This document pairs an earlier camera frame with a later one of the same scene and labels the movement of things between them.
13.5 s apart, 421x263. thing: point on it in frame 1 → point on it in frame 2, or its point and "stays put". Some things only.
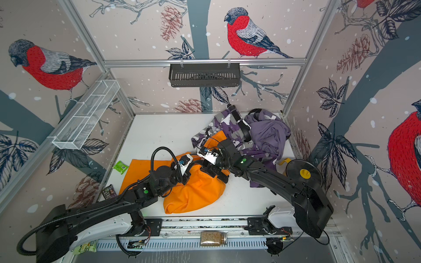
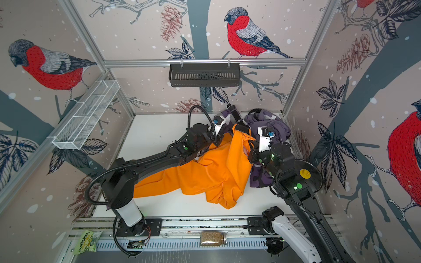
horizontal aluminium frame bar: x=204 y=61 stays put
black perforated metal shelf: x=186 y=75 stays put
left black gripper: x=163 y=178 → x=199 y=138
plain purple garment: x=268 y=132 stays put
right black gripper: x=210 y=170 → x=254 y=156
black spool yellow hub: x=304 y=171 stays put
